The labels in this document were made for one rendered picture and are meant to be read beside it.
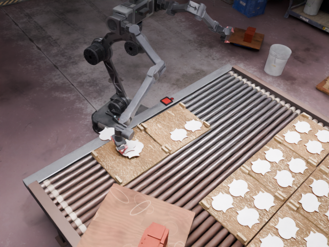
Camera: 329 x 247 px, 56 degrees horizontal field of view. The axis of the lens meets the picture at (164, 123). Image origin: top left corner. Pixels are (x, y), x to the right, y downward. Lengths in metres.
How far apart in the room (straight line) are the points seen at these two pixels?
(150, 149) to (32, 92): 2.40
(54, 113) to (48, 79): 0.68
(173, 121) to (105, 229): 1.01
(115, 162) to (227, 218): 0.79
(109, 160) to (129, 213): 0.49
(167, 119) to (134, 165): 0.50
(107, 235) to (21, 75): 3.25
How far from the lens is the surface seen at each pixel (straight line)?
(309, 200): 2.19
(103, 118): 3.38
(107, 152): 2.15
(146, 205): 1.79
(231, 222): 1.93
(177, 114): 2.42
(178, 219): 1.76
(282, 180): 2.20
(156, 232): 1.52
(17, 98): 4.22
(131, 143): 2.14
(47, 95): 4.15
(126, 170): 2.05
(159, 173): 2.06
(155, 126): 2.31
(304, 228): 2.07
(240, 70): 3.00
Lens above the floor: 2.58
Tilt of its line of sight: 45 degrees down
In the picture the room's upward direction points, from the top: 6 degrees clockwise
